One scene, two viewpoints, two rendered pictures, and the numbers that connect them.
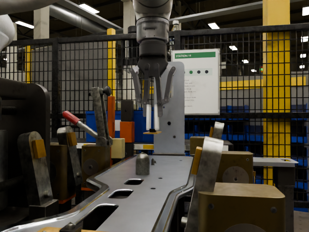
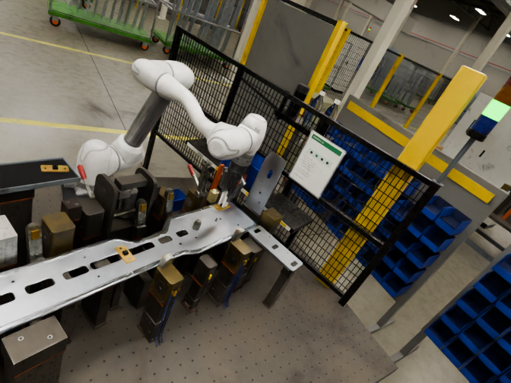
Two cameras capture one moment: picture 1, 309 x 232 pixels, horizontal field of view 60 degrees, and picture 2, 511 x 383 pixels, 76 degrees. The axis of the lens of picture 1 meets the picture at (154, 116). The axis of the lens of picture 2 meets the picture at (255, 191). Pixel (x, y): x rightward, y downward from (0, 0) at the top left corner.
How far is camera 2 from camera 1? 102 cm
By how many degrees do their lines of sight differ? 34
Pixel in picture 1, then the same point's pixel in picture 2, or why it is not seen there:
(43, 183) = (141, 219)
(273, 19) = (407, 154)
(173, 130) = (260, 198)
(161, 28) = (242, 160)
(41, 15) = not seen: outside the picture
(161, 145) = (250, 202)
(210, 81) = (325, 172)
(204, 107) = (311, 187)
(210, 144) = (165, 257)
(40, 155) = (142, 210)
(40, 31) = not seen: outside the picture
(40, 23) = not seen: outside the picture
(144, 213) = (155, 256)
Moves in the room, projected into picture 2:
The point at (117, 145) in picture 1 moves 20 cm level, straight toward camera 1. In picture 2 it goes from (211, 195) to (189, 212)
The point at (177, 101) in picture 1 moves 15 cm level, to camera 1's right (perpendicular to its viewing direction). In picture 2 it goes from (271, 183) to (295, 200)
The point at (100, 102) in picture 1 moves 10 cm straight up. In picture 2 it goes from (204, 174) to (211, 156)
